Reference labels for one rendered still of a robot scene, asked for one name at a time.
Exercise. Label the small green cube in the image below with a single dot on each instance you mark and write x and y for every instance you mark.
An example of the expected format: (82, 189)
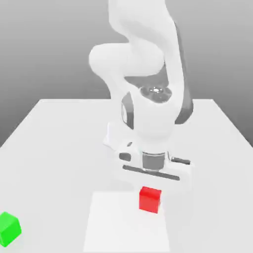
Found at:
(8, 229)

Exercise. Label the small red cube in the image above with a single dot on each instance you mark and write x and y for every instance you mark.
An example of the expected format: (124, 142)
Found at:
(149, 200)

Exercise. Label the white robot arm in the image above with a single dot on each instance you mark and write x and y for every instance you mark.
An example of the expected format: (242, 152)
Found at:
(142, 59)

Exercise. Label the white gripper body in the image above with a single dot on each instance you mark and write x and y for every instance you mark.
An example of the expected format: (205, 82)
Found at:
(174, 174)

